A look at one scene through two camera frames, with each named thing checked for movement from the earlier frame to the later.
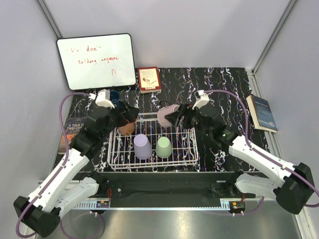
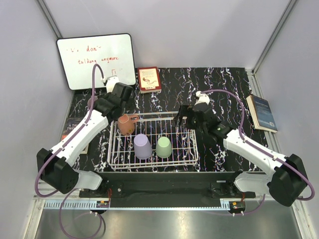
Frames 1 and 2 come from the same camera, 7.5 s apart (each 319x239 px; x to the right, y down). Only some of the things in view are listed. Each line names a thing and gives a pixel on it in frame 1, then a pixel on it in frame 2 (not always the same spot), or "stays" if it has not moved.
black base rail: x=214 y=186 stays
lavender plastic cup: x=143 y=148 stays
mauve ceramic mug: x=165 y=111 → x=89 y=101
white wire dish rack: x=151 y=145 stays
